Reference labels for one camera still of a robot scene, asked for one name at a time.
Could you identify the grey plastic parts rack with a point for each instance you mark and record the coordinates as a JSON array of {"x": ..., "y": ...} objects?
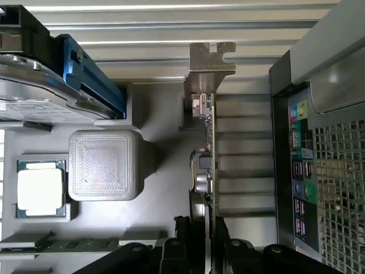
[{"x": 159, "y": 148}]

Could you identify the green RAM stick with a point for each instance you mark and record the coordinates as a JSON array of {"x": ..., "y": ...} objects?
[{"x": 71, "y": 244}]

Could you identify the grey square printed block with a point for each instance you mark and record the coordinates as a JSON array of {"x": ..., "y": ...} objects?
[{"x": 104, "y": 165}]

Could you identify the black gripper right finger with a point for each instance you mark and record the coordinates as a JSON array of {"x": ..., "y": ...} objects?
[{"x": 225, "y": 251}]

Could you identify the grey open PC case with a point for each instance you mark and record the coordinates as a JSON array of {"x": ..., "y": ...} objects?
[{"x": 328, "y": 142}]

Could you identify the silver hard disk drive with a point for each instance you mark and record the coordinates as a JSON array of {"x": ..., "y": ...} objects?
[{"x": 37, "y": 94}]

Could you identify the blue disk caddy rail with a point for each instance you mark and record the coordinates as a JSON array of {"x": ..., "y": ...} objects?
[{"x": 94, "y": 82}]

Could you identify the black plastic disk frame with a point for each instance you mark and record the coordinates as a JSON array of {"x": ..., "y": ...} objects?
[{"x": 27, "y": 31}]

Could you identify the CPU chip, silver lid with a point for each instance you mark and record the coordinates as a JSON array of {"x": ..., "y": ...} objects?
[{"x": 40, "y": 188}]

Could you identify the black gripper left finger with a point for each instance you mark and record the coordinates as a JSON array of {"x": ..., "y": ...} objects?
[{"x": 182, "y": 251}]

